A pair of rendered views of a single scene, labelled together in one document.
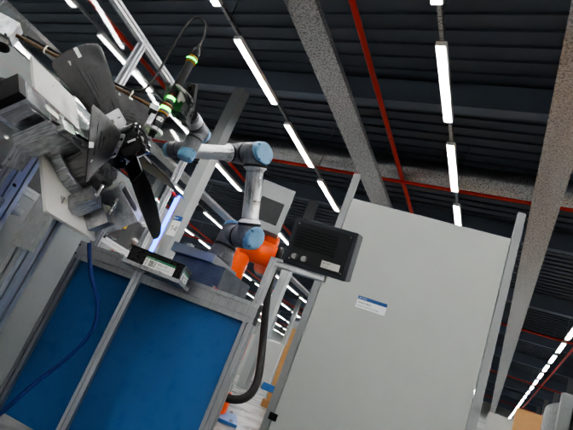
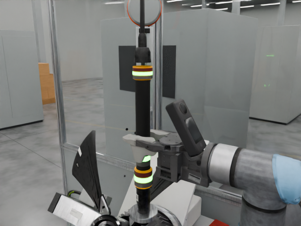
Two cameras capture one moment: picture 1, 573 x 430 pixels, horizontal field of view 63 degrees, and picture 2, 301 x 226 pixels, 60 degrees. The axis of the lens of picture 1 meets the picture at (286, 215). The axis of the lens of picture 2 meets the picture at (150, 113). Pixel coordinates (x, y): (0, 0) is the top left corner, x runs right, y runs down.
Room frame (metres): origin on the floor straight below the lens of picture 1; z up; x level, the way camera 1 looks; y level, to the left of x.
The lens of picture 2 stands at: (1.85, 0.05, 1.71)
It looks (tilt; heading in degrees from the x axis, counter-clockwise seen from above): 14 degrees down; 103
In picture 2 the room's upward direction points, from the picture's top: straight up
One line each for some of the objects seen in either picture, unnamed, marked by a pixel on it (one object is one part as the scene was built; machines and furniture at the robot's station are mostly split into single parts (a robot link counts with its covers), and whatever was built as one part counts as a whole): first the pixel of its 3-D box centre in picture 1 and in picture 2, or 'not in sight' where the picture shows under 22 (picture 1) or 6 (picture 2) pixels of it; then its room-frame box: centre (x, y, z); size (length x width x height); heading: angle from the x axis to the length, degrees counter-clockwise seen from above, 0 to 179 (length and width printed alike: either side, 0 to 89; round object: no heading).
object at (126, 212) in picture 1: (115, 206); not in sight; (1.76, 0.61, 0.98); 0.20 x 0.16 x 0.20; 69
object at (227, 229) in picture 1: (232, 234); not in sight; (2.40, 0.22, 1.20); 0.13 x 0.12 x 0.14; 43
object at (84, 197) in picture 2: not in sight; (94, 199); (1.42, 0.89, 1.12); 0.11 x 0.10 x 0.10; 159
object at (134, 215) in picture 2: (156, 119); (143, 194); (1.70, 0.61, 1.35); 0.09 x 0.07 x 0.10; 104
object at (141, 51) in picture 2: (176, 89); (143, 136); (1.70, 0.60, 1.51); 0.04 x 0.04 x 0.46
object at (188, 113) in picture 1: (184, 110); (186, 158); (1.81, 0.56, 1.48); 0.12 x 0.08 x 0.09; 159
